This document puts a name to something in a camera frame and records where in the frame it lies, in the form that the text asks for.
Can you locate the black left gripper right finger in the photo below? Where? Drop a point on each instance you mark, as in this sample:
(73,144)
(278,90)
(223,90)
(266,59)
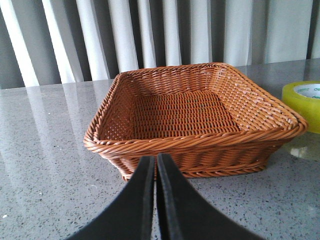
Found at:
(184,215)

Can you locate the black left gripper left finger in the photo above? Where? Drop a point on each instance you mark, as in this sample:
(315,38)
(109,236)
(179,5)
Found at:
(130,215)

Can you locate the yellow packing tape roll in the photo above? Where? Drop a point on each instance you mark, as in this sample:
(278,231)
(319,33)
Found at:
(304,98)

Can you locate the brown wicker basket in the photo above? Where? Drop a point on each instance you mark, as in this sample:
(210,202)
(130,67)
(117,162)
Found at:
(211,118)

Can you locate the grey pleated curtain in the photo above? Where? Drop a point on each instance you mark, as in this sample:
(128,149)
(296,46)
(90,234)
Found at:
(44,42)

